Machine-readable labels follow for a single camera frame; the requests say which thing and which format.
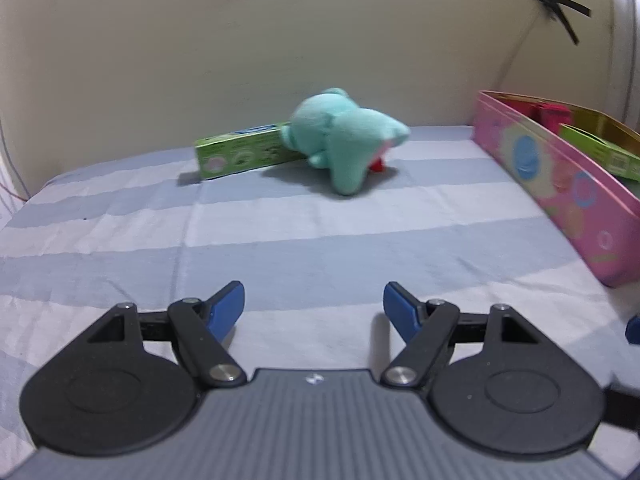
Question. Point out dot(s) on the red box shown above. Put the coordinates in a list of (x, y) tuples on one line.
[(550, 112)]

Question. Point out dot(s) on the pink floral tin box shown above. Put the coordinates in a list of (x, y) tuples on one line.
[(550, 185)]

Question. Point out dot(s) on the teal plush toy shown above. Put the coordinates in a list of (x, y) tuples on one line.
[(345, 135)]

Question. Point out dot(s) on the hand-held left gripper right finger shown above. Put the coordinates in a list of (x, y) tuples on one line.
[(400, 310)]

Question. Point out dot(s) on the white pipe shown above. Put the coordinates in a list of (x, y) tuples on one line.
[(622, 35)]

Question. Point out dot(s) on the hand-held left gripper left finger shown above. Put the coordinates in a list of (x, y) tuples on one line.
[(230, 305)]

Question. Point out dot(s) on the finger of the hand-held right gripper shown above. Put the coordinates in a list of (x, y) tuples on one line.
[(634, 331)]

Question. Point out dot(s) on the green printed box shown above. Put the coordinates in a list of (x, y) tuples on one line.
[(600, 147), (235, 152)]

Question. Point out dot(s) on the blue striped bed sheet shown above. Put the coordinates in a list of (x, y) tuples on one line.
[(300, 240)]

